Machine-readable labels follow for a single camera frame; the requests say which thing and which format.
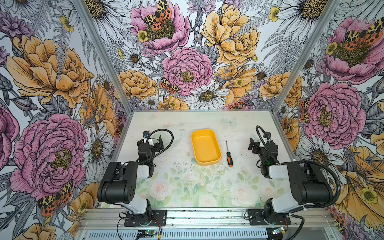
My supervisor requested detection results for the orange black screwdriver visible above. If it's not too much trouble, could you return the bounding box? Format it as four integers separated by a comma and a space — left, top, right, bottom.
226, 141, 234, 168

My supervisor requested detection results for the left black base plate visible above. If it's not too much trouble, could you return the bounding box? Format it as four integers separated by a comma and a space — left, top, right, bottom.
124, 210, 168, 227

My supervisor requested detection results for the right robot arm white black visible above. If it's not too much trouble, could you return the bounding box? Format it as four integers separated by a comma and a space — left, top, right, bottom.
245, 139, 341, 226

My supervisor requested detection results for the white slotted cable duct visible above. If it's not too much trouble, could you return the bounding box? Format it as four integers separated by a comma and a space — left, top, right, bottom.
82, 228, 268, 240

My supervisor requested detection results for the right green circuit board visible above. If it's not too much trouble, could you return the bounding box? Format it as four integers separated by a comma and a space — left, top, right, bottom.
272, 227, 286, 235

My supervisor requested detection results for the yellow plastic bin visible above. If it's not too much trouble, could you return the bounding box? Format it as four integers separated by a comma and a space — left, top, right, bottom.
191, 129, 222, 166

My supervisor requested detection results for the left green circuit board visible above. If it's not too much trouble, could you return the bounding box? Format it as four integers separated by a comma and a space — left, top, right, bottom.
136, 230, 160, 239

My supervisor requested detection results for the aluminium front rail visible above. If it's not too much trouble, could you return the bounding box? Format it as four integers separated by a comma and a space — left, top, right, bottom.
79, 208, 334, 230

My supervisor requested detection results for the green circuit board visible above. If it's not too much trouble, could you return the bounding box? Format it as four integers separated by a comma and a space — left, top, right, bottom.
136, 230, 160, 239
272, 227, 286, 235

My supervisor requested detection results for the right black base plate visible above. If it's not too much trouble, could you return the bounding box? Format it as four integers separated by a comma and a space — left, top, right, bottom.
245, 209, 291, 226

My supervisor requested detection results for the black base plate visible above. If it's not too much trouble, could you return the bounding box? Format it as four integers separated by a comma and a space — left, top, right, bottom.
124, 210, 168, 227
245, 209, 291, 226

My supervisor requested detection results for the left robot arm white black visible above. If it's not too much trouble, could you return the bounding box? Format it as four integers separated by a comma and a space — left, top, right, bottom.
97, 137, 164, 227

